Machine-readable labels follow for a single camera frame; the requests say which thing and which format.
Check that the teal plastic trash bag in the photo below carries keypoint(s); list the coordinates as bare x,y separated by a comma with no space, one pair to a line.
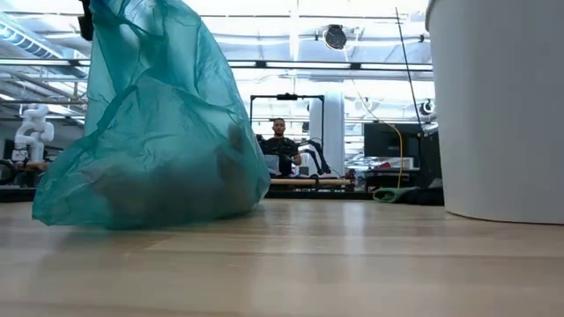
167,132

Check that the white plastic trash bin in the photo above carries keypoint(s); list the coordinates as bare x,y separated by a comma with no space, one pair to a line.
502,110

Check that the white robot figure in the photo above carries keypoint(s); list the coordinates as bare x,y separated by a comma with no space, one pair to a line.
33,132

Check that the wooden workbench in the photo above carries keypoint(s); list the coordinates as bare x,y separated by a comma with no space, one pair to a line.
26,166

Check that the person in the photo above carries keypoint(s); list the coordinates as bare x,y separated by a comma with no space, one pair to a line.
282,147

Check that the light wooden background table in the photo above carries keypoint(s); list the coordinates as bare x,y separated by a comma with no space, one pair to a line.
308,181

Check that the black monitor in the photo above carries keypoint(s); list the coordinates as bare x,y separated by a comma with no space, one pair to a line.
388,141

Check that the black partition curtain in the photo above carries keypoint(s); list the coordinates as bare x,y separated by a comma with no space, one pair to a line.
432,154

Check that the black glove gray cuff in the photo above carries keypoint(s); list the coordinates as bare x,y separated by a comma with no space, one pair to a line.
427,196

